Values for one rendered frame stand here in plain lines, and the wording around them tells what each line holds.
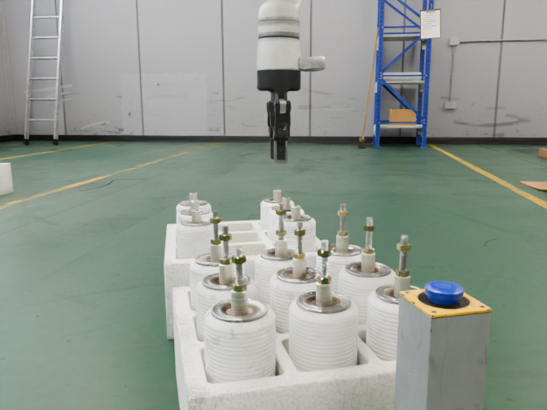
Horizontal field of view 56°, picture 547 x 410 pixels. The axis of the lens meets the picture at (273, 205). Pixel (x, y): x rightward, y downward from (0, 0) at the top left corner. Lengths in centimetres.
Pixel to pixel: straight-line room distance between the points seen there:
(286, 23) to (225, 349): 52
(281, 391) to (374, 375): 13
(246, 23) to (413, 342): 686
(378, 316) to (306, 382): 14
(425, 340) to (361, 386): 17
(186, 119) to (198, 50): 96
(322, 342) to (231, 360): 12
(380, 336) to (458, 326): 21
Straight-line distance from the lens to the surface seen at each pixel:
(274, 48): 87
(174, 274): 116
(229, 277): 80
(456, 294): 57
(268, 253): 95
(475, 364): 60
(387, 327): 74
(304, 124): 713
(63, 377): 113
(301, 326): 70
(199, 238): 117
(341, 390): 70
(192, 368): 72
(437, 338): 56
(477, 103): 727
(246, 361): 68
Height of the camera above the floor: 52
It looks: 11 degrees down
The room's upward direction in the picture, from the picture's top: straight up
